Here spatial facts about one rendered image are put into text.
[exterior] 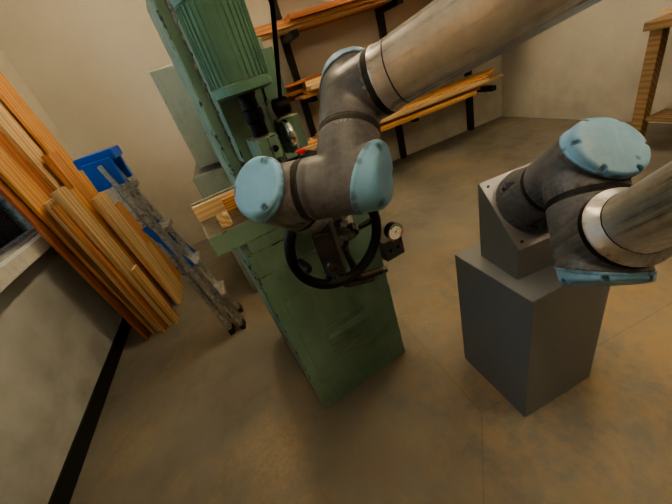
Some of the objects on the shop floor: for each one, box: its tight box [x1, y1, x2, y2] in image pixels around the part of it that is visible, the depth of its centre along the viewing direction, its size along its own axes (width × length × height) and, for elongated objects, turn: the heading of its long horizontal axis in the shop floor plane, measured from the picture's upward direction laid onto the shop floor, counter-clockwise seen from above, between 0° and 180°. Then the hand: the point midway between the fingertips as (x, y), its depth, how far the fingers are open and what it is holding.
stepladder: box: [73, 145, 246, 335], centre depth 169 cm, size 27×25×116 cm
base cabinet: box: [235, 225, 405, 408], centre depth 143 cm, size 45×58×71 cm
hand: (351, 237), depth 75 cm, fingers closed
